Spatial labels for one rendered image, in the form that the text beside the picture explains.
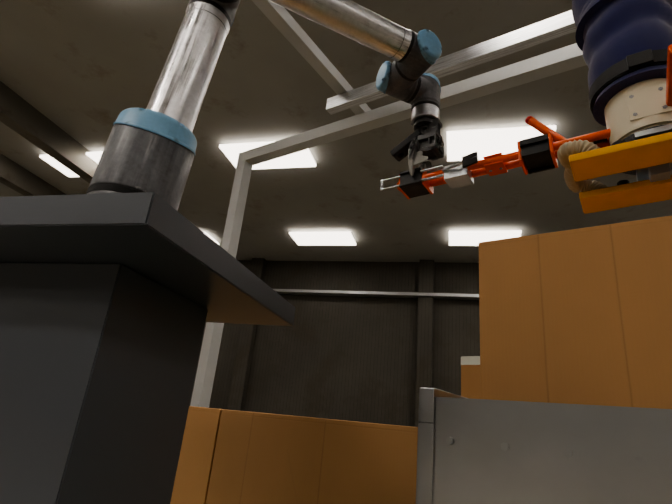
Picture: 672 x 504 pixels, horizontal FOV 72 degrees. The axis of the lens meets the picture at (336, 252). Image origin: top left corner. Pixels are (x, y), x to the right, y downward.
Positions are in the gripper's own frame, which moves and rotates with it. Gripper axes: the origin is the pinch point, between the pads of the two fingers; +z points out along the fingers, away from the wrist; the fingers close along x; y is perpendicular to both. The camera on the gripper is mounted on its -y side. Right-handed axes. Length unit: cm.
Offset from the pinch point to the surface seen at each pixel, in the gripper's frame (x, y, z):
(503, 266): -17.2, 29.2, 36.3
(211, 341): 180, -287, 10
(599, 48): -5, 51, -24
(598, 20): -7, 52, -31
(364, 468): -18, -1, 80
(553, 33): 151, 23, -184
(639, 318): -18, 52, 49
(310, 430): -18, -17, 73
